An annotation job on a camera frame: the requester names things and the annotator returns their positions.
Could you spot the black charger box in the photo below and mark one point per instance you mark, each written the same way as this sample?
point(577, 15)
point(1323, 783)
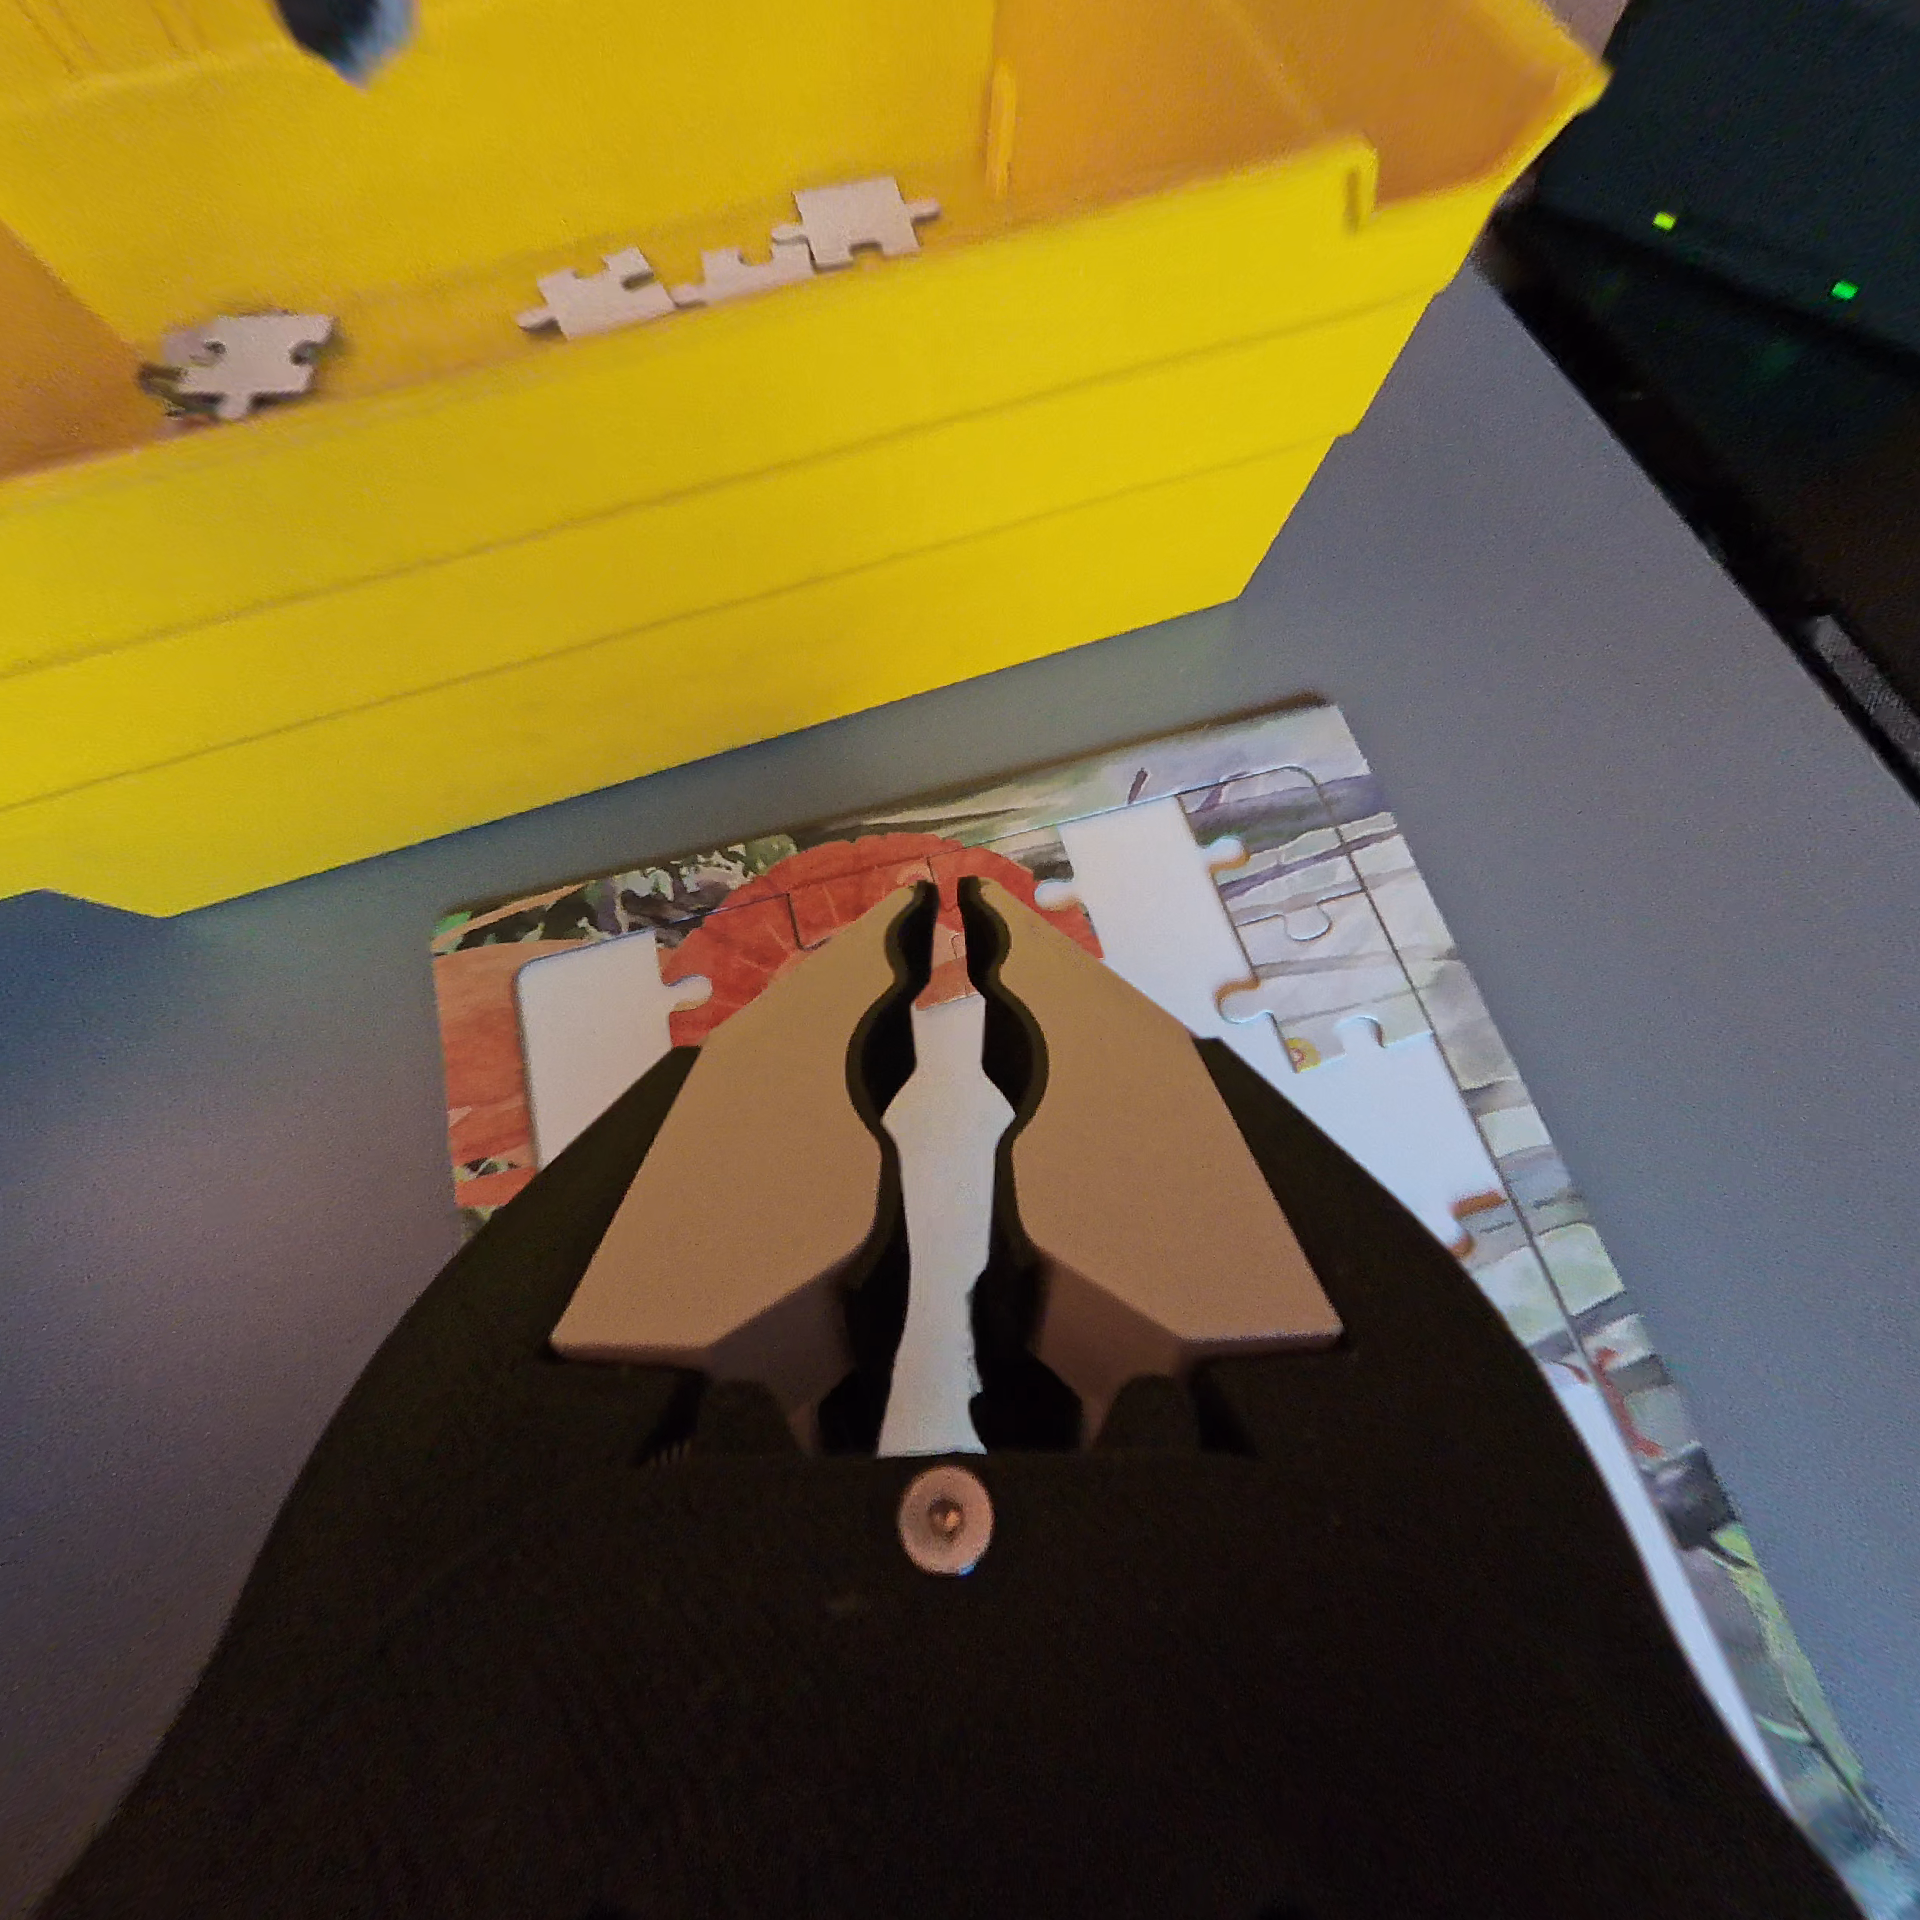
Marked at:
point(1725, 135)

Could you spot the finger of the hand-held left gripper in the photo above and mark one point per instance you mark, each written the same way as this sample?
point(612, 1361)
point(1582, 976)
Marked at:
point(353, 31)

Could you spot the grey desk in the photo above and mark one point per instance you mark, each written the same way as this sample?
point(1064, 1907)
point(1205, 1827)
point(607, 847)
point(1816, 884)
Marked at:
point(1501, 629)

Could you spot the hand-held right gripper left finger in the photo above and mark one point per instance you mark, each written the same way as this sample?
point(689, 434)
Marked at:
point(720, 1200)

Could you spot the pile of puzzle pieces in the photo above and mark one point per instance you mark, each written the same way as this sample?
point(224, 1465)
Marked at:
point(600, 299)

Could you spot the red puzzle piece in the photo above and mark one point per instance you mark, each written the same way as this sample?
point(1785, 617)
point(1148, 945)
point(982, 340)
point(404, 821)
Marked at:
point(849, 897)
point(1049, 897)
point(735, 975)

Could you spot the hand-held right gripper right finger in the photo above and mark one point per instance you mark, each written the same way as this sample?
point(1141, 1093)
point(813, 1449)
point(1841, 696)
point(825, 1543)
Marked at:
point(1171, 1200)

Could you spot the yellow plastic bin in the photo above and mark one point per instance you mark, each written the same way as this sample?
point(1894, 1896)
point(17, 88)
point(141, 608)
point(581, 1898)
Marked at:
point(750, 570)

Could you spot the puzzle frame tray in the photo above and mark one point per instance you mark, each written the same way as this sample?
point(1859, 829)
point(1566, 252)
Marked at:
point(1141, 901)

